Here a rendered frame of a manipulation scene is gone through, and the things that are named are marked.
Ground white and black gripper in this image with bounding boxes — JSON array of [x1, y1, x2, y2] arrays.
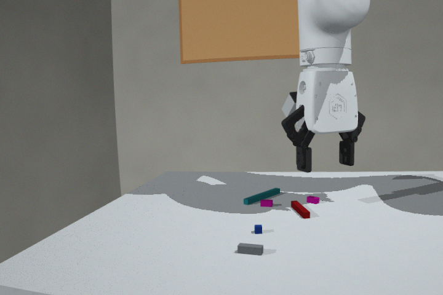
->
[[281, 68, 365, 173]]

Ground turquoise rod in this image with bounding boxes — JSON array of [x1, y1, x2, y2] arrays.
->
[[244, 188, 280, 205]]

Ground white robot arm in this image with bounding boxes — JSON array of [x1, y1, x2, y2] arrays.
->
[[282, 0, 370, 117]]

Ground dark red rectangular bar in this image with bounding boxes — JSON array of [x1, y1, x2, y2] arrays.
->
[[291, 201, 310, 219]]

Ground small magenta block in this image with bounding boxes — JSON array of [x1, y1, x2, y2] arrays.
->
[[260, 200, 273, 207], [307, 196, 319, 204]]

